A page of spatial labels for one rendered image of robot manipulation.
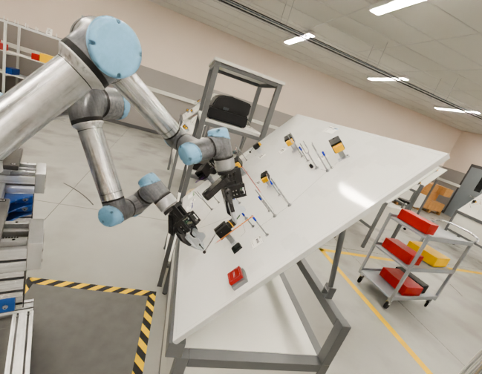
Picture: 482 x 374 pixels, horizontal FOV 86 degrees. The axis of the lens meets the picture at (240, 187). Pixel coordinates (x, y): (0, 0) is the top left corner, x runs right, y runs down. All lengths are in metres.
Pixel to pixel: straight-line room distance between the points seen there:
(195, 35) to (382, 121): 7.13
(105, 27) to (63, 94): 0.16
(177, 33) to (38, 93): 7.80
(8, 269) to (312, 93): 9.06
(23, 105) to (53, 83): 0.07
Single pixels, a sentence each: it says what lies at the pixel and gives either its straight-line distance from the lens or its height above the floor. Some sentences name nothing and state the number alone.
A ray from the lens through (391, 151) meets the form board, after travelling 1.07.
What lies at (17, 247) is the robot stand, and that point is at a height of 1.10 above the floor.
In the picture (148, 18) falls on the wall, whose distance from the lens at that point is 8.46.
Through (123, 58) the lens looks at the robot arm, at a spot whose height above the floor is 1.64.
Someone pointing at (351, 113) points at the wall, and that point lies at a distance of 10.33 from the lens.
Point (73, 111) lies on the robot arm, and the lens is 1.00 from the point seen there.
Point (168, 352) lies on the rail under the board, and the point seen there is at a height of 0.83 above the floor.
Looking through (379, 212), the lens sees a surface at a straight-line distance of 4.84.
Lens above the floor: 1.63
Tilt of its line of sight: 17 degrees down
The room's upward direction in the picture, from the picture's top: 18 degrees clockwise
